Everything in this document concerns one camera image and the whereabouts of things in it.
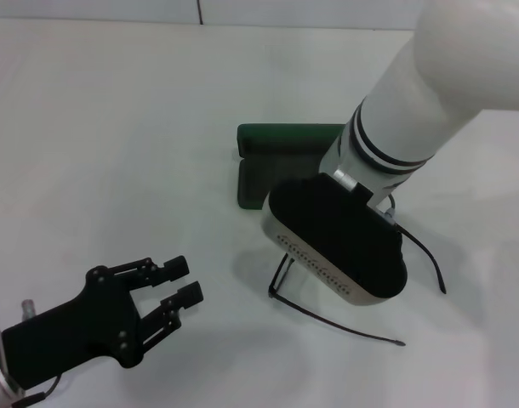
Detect wrist cable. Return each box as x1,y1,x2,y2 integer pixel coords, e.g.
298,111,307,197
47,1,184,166
378,193,400,226
12,367,71,397

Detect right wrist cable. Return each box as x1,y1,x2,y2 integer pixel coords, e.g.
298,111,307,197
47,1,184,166
378,193,400,226

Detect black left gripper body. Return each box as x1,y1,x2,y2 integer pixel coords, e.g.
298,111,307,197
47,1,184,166
2,265,145,379

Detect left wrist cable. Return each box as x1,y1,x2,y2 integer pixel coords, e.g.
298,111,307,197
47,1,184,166
12,367,71,397

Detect green glasses case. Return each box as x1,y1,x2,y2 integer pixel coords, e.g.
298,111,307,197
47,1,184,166
236,122,348,212

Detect black glasses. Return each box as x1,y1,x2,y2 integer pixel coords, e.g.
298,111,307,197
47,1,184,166
266,227,448,348

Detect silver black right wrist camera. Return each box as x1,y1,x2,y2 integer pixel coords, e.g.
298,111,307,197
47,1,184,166
261,172,408,308

